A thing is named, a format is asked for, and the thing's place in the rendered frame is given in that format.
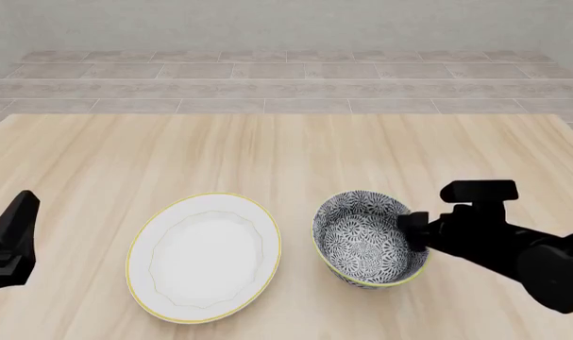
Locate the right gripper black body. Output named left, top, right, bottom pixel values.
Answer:
left=427, top=201, right=510, bottom=264

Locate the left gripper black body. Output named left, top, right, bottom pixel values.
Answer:
left=0, top=240, right=36, bottom=294

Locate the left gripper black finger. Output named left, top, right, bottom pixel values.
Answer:
left=0, top=190, right=42, bottom=250

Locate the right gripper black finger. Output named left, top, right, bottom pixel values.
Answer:
left=396, top=211, right=432, bottom=253

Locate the black and white patterned bowl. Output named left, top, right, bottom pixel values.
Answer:
left=311, top=190, right=433, bottom=291

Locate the white plate with yellow rim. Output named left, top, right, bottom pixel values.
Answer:
left=125, top=192, right=283, bottom=325

